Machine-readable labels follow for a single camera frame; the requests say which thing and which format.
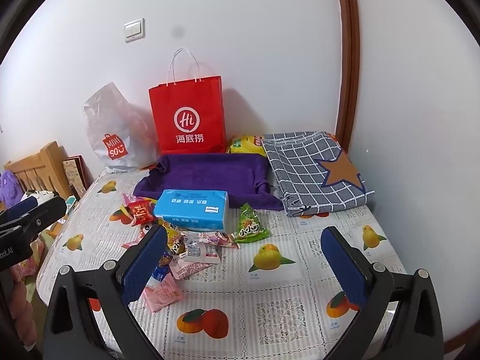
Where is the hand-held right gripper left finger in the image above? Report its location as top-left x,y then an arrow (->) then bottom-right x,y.
43,225 -> 169,360

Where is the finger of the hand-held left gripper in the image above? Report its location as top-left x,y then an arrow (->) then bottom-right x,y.
0,196 -> 68,248
0,196 -> 43,229

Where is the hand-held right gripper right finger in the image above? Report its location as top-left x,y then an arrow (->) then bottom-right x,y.
320,226 -> 445,360

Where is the pale pink snack packet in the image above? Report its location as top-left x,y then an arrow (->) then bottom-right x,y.
144,275 -> 185,313

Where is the pile of assorted snack wrappers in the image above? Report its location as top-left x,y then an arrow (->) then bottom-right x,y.
120,193 -> 214,282

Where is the red snack packet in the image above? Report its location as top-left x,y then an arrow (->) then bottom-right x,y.
125,200 -> 156,226

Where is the white snack packet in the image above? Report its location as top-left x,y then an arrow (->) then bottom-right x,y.
182,240 -> 222,264

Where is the long pink snack packet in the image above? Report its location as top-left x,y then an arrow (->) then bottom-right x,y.
187,231 -> 241,250

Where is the green snack packet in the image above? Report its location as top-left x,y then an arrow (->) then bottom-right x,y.
232,203 -> 271,244

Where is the purple towel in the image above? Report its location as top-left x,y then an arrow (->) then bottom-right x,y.
133,153 -> 284,211

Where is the person's left hand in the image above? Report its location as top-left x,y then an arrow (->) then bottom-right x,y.
9,285 -> 40,349

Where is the white spotted plush toy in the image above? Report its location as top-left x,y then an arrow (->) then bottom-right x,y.
20,190 -> 77,214

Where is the purple plush toy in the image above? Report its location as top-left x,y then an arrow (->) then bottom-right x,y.
0,170 -> 23,211

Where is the brown patterned box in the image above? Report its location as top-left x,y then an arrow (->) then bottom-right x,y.
62,154 -> 92,200

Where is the wooden headboard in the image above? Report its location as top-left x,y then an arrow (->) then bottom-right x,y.
4,141 -> 72,199

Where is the blue tissue pack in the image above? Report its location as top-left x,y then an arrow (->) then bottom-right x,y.
154,189 -> 229,233

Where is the fruit print tablecloth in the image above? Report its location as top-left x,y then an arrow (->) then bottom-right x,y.
35,169 -> 407,360

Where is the white plastic shopping bag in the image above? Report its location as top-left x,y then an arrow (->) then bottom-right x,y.
83,82 -> 160,174

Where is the grey checked cloth with star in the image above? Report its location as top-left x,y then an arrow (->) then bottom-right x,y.
261,131 -> 376,219

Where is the yellow snack bag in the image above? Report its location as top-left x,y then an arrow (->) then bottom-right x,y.
226,135 -> 268,156

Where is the red paper bag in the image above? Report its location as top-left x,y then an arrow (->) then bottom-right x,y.
148,48 -> 227,155

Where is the white light switch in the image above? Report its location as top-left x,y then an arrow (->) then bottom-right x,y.
124,18 -> 146,43

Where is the brown wooden door frame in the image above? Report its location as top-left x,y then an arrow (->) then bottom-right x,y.
335,0 -> 360,151

